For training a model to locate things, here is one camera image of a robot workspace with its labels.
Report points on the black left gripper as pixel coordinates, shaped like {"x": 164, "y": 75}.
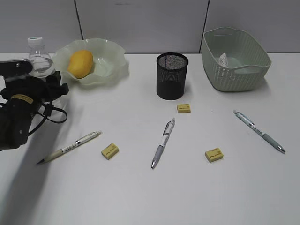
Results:
{"x": 36, "y": 88}

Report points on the clear plastic water bottle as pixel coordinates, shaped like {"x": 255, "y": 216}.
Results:
{"x": 40, "y": 59}

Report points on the yellow mango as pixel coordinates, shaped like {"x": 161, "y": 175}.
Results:
{"x": 80, "y": 63}

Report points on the beige ballpoint pen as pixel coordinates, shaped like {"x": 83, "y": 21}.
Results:
{"x": 67, "y": 149}

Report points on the white waste paper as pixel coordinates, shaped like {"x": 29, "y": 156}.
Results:
{"x": 223, "y": 61}

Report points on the blue grey ballpoint pen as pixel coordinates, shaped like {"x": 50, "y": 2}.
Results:
{"x": 263, "y": 135}

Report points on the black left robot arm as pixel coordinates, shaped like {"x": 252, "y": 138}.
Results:
{"x": 29, "y": 103}

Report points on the pale green wavy glass plate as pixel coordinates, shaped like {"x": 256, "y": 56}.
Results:
{"x": 109, "y": 65}

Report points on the yellow eraser left front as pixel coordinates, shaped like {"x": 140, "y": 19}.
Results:
{"x": 110, "y": 151}

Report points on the black mesh pen holder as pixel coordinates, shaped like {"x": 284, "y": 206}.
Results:
{"x": 171, "y": 75}

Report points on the purple grey ballpoint pen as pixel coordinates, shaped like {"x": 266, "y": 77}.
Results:
{"x": 165, "y": 136}

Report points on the yellow eraser near holder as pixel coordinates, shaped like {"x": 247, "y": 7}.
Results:
{"x": 183, "y": 108}

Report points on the yellow eraser right front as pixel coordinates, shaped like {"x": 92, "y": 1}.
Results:
{"x": 214, "y": 155}

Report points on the pale green woven basket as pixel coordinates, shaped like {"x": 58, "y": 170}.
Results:
{"x": 248, "y": 61}

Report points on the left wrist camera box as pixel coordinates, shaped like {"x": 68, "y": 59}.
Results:
{"x": 15, "y": 68}

